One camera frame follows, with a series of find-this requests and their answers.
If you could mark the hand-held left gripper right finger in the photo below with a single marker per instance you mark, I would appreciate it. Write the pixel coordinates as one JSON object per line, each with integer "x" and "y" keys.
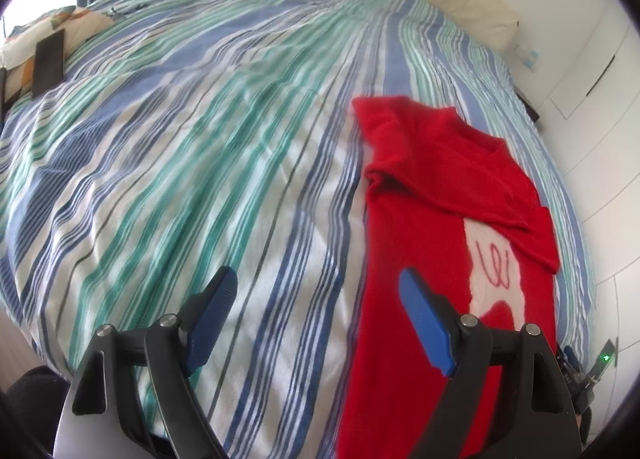
{"x": 427, "y": 324}

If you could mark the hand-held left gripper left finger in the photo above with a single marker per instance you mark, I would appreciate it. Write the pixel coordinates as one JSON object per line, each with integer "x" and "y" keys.
{"x": 210, "y": 324}

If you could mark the red sweater with white print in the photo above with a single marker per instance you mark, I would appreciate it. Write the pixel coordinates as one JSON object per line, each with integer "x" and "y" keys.
{"x": 415, "y": 219}

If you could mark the striped blue green duvet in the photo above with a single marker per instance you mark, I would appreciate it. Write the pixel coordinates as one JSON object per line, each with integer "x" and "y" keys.
{"x": 175, "y": 164}

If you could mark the white wardrobe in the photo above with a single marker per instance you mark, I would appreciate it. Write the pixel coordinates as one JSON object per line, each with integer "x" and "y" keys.
{"x": 600, "y": 164}

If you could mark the dark wooden nightstand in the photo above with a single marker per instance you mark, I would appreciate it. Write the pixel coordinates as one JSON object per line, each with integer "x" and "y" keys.
{"x": 530, "y": 109}

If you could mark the black rectangular case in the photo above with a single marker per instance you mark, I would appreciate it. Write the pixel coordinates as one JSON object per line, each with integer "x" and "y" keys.
{"x": 49, "y": 64}

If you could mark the dark flat phone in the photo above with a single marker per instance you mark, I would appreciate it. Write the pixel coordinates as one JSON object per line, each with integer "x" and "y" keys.
{"x": 2, "y": 89}

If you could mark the patterned cushion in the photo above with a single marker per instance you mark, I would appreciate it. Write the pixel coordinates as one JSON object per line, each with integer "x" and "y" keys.
{"x": 80, "y": 21}

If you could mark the white wall socket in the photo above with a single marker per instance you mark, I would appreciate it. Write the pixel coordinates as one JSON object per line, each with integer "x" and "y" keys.
{"x": 529, "y": 57}

